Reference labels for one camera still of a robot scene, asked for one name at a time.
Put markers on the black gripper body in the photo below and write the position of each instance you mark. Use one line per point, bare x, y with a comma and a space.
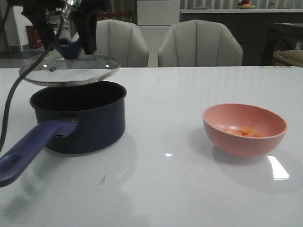
66, 6

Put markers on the red bin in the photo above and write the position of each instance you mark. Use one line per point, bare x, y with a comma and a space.
33, 37

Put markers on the orange ham slices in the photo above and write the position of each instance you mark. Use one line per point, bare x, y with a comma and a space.
246, 132

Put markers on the red barrier belt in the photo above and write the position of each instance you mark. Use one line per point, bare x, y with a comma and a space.
124, 14

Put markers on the white cabinet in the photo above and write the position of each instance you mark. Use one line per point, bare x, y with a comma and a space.
154, 17

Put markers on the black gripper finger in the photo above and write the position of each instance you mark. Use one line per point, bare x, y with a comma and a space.
85, 20
38, 18

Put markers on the right grey upholstered chair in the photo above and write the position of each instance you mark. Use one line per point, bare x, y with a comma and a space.
199, 43

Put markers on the grey upholstered chair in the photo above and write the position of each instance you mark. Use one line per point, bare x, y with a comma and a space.
199, 43
122, 41

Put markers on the brown cushion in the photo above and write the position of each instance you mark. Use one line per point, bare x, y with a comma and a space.
290, 57

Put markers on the pink bowl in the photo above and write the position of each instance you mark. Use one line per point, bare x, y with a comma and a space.
218, 118

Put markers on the coloured sticker strip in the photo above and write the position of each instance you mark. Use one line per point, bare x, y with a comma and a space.
277, 66

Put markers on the dark counter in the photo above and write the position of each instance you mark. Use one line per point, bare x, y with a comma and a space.
249, 26

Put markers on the dark blue saucepan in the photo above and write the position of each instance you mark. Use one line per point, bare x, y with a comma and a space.
70, 120

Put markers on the glass lid with blue knob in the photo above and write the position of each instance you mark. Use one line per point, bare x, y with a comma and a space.
69, 67

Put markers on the left grey upholstered chair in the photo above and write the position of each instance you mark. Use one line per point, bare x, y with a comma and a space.
122, 41

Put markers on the fruit plate on counter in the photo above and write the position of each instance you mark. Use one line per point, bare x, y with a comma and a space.
245, 4

